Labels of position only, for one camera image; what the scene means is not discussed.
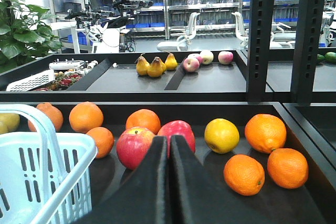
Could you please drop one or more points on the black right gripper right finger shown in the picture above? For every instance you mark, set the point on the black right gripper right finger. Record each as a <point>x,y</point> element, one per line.
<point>196,197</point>

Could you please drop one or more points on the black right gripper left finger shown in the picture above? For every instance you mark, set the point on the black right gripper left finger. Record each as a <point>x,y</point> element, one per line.
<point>142,197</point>

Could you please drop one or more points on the light blue plastic basket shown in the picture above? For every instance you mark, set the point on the light blue plastic basket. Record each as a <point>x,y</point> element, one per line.
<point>44,174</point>

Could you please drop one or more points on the orange behind apples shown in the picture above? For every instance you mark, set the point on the orange behind apples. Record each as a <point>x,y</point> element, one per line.
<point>144,118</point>

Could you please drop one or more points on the small orange left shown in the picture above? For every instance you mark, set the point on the small orange left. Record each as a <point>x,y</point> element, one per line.
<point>244,175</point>

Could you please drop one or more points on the small orange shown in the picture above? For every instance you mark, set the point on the small orange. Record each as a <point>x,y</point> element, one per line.
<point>244,175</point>
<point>104,140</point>
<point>288,168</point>

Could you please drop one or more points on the pink red apple left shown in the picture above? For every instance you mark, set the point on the pink red apple left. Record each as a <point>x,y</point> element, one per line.
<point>132,146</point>

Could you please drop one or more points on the yellow orange fruit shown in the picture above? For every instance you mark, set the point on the yellow orange fruit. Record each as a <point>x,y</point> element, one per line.
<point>221,136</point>

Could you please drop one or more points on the small orange middle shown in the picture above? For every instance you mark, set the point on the small orange middle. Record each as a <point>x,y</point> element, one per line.
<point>104,140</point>

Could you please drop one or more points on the red apple right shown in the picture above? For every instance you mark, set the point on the red apple right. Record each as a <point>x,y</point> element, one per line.
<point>178,127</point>

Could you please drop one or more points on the knobbed orange right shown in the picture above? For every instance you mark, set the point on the knobbed orange right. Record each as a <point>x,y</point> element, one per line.
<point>265,133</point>

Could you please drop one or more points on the small orange right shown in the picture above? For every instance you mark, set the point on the small orange right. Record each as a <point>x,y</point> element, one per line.
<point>288,168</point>

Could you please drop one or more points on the large orange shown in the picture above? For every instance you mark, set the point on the large orange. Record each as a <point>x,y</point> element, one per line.
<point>85,116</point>

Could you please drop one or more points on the black wooden produce stand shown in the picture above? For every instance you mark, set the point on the black wooden produce stand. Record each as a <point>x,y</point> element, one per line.
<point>108,174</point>

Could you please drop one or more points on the orange with knob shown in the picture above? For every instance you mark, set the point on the orange with knob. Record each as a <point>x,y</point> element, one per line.
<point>54,114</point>

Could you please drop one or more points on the brown pear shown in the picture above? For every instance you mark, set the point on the brown pear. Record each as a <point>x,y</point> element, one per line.
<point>155,69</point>

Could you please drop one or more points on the pink apple on shelf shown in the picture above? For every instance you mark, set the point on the pink apple on shelf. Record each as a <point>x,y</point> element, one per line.
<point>191,64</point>

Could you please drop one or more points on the white device box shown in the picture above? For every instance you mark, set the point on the white device box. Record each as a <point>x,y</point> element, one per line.
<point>66,65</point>

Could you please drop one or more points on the yellow pear front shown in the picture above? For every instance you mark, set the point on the yellow pear front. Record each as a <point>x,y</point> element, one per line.
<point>11,120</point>

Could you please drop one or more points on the white perforated tray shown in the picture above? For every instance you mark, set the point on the white perforated tray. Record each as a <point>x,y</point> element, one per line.
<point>32,82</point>

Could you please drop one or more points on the green avocado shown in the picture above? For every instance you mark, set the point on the green avocado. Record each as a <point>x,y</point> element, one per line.
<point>330,57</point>

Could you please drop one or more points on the green potted plant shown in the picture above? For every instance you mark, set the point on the green potted plant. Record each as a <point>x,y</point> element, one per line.
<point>25,33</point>

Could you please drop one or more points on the black shelf upright post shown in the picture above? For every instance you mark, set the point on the black shelf upright post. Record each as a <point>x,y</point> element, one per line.
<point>260,19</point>

